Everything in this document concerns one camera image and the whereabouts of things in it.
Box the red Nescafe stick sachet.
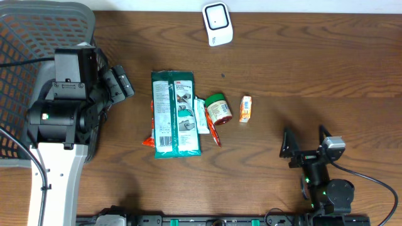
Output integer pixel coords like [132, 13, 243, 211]
[205, 109, 222, 148]

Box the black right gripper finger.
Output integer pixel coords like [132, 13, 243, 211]
[318, 125, 332, 148]
[280, 127, 297, 158]

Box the green snack packet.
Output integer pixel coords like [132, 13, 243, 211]
[151, 70, 201, 159]

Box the green lid jar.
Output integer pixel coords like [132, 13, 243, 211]
[205, 93, 232, 126]

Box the grey plastic shopping basket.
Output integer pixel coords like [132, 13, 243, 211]
[1, 1, 102, 167]

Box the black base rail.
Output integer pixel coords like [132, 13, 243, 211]
[75, 214, 371, 226]

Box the white barcode scanner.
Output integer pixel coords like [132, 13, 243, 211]
[202, 2, 234, 46]

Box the small orange carton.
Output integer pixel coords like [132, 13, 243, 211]
[239, 95, 252, 122]

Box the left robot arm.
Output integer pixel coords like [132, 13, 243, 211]
[27, 43, 135, 225]

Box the pale green wipes packet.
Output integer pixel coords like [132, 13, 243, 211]
[194, 97, 210, 134]

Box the red snack packet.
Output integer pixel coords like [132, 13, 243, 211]
[142, 101, 155, 148]

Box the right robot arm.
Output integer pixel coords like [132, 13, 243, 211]
[280, 126, 354, 225]

